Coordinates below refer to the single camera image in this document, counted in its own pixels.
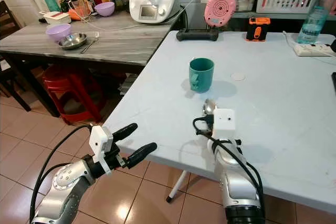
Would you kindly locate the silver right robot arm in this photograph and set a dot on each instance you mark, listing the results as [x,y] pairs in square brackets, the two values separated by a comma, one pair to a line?
[236,187]

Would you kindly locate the small purple plastic bowl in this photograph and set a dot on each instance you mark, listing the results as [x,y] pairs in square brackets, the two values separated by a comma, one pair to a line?
[104,9]

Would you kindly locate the large purple plastic bowl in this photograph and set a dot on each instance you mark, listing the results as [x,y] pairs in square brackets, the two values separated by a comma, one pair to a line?
[58,32]

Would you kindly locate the white power strip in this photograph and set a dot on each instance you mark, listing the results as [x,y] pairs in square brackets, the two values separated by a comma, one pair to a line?
[312,50]

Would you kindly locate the thin steel fork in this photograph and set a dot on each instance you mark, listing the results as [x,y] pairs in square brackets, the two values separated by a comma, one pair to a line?
[90,43]

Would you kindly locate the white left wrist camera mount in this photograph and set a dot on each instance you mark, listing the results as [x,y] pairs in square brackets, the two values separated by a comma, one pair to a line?
[100,139]

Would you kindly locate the grey marbled side table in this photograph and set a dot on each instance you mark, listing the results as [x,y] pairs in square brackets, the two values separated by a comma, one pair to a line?
[126,40]

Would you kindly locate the stainless steel bowl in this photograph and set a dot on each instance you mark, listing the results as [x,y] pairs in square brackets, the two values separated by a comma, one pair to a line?
[72,41]

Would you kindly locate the clear plastic water bottle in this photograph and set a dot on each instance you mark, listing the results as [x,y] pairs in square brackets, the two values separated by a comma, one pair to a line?
[314,19]

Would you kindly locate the teal ceramic mug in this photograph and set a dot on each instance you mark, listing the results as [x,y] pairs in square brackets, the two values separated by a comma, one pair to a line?
[202,74]

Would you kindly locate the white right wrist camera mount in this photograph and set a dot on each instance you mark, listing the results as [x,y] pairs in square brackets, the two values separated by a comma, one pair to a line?
[224,123]

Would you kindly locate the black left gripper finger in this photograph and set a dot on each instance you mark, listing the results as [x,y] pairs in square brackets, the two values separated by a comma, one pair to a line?
[126,130]
[142,153]

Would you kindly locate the red plastic stool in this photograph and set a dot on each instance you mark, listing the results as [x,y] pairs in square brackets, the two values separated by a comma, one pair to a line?
[71,85]

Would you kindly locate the white folding table leg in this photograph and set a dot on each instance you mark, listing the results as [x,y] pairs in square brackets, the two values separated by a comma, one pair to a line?
[177,186]

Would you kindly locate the orange and black device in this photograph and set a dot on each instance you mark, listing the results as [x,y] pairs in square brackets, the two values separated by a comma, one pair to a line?
[258,29]

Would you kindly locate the pink round device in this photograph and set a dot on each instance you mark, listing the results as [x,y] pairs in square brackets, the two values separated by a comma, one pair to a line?
[220,9]

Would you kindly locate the large steel spoon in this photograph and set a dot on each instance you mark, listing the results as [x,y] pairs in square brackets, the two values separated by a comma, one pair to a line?
[209,106]

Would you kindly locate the dark wooden chair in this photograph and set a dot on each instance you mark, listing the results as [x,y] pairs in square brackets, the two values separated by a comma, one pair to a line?
[8,24]

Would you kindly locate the black game controller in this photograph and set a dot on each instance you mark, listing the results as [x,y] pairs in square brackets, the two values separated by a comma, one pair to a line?
[197,34]

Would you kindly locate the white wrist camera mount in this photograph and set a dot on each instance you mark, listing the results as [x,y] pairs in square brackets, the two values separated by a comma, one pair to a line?
[100,139]
[224,123]

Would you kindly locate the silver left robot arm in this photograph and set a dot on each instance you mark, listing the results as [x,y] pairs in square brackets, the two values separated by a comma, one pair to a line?
[68,184]

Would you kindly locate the white food container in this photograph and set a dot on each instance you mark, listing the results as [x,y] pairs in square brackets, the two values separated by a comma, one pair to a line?
[56,18]

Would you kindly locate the clear glass pitcher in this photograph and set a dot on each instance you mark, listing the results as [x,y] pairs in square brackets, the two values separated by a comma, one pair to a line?
[80,6]

